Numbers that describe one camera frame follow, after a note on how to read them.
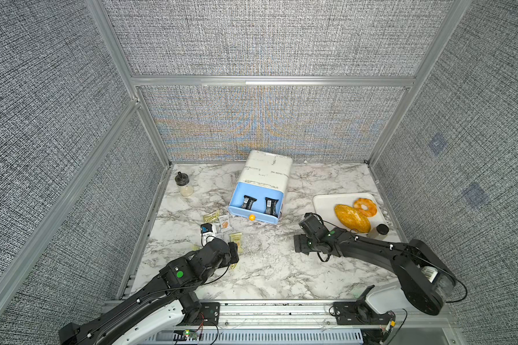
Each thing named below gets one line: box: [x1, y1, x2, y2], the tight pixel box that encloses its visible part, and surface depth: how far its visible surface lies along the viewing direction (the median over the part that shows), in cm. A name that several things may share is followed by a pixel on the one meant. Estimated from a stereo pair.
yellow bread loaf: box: [333, 204, 372, 233], surface depth 94 cm
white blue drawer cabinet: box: [228, 149, 293, 225], surface depth 87 cm
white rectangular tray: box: [361, 192, 401, 242], surface depth 99 cm
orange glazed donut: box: [352, 197, 377, 218], surface depth 102 cm
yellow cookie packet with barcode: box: [229, 232, 244, 254], surface depth 92 cm
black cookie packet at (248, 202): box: [241, 194, 258, 210], surface depth 85 cm
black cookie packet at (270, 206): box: [263, 196, 279, 218], surface depth 85 cm
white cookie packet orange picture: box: [218, 214, 231, 232], surface depth 97 cm
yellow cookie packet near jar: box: [202, 209, 221, 223], surface depth 99 cm
